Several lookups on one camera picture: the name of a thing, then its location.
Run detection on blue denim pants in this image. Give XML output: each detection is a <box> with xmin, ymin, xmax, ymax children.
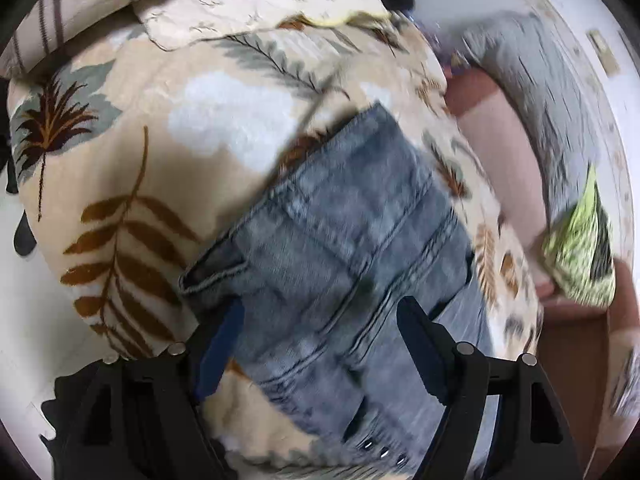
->
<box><xmin>179</xmin><ymin>105</ymin><xmax>492</xmax><ymax>474</ymax></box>

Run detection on grey quilted pillow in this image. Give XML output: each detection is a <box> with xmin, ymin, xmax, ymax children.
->
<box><xmin>461</xmin><ymin>13</ymin><xmax>600</xmax><ymax>224</ymax></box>

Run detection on green white patterned quilt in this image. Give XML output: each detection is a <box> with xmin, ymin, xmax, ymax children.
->
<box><xmin>541</xmin><ymin>166</ymin><xmax>616</xmax><ymax>309</ymax></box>

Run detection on cream embroidered sheet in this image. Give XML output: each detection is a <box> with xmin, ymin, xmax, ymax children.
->
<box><xmin>134</xmin><ymin>0</ymin><xmax>390</xmax><ymax>51</ymax></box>

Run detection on pink maroon bolster cushion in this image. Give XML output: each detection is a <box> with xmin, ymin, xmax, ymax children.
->
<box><xmin>445</xmin><ymin>68</ymin><xmax>555</xmax><ymax>299</ymax></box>

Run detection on leaf patterned beige blanket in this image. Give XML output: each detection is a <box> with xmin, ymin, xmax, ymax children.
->
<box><xmin>8</xmin><ymin>10</ymin><xmax>542</xmax><ymax>479</ymax></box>

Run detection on maroon sofa armrest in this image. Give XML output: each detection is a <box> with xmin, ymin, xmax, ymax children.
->
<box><xmin>597</xmin><ymin>259</ymin><xmax>639</xmax><ymax>468</ymax></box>

